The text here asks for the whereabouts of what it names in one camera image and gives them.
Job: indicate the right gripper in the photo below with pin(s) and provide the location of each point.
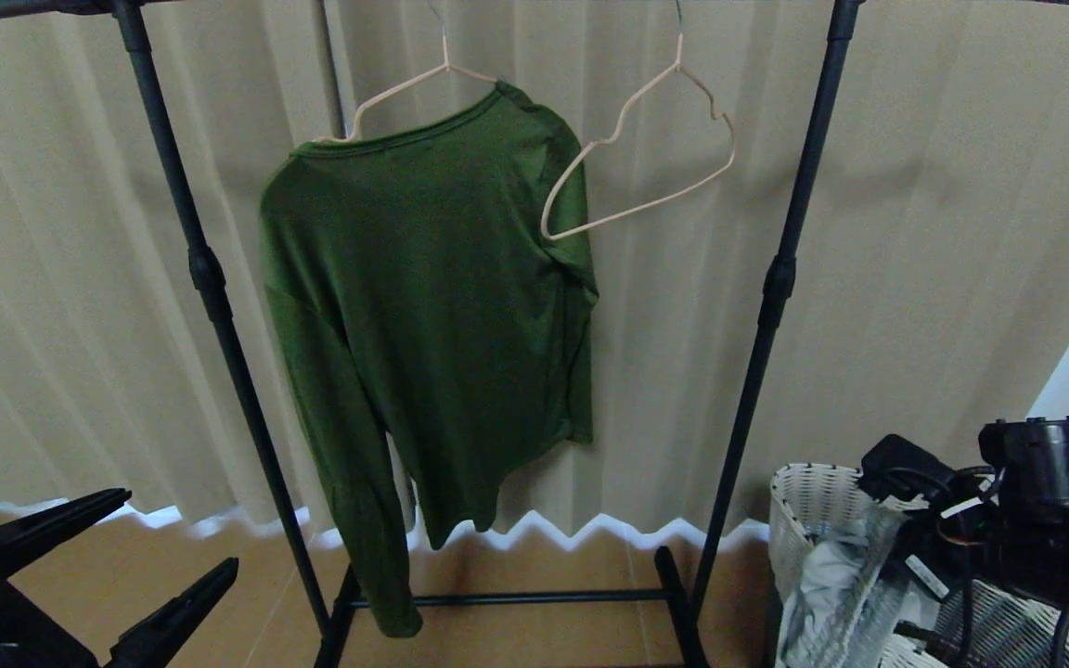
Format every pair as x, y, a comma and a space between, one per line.
957, 557

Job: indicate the green long-sleeved shirt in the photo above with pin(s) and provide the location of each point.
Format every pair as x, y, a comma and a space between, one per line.
423, 278

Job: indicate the pink clothes hanger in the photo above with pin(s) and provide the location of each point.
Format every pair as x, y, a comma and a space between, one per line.
400, 87
637, 203

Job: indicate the white laundry basket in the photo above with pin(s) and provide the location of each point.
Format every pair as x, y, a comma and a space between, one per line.
804, 501

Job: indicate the black clothes rack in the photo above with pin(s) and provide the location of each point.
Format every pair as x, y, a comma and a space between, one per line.
210, 278

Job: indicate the pale grey garment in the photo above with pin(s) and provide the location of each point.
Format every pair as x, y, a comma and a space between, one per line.
831, 594

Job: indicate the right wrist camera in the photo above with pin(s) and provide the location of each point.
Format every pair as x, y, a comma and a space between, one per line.
901, 464

